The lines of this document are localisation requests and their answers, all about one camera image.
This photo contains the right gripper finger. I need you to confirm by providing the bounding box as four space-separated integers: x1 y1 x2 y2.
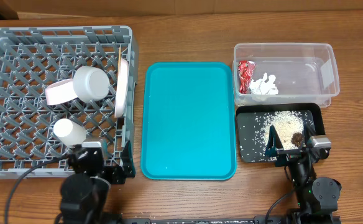
303 124 316 147
265 125 283 157

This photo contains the brown food scrap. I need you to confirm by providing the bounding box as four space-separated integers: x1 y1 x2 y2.
291 133 305 147

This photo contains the white rice pile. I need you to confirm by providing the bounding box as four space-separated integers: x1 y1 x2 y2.
242 110 315 161

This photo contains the white paper cup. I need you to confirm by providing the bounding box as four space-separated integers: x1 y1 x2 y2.
53 118 86 148

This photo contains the white tissue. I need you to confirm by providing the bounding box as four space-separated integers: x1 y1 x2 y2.
249 73 278 95

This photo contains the pink bowl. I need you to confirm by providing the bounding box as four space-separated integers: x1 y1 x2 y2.
45 78 78 106

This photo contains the grey-green bowl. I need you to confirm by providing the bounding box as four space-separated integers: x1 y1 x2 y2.
73 66 110 103

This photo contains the red snack wrapper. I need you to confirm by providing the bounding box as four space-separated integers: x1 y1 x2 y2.
237 60 256 94

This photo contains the white round plate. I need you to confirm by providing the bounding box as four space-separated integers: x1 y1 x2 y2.
114 58 129 118

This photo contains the wooden chopstick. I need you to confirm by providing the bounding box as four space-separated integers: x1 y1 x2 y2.
117 47 122 76

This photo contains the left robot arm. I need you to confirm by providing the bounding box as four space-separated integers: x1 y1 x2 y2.
55 139 136 223

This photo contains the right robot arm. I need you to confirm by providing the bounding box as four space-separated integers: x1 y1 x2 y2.
264 125 342 224

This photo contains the black food waste tray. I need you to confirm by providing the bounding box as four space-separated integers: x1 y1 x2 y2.
236 103 325 162

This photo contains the clear plastic waste bin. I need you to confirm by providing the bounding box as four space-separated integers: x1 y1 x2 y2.
232 43 340 107

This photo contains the grey plastic dishwasher rack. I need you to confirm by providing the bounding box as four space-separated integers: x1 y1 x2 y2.
0 26 139 179

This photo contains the teal plastic tray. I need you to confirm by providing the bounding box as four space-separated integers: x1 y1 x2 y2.
140 62 237 180

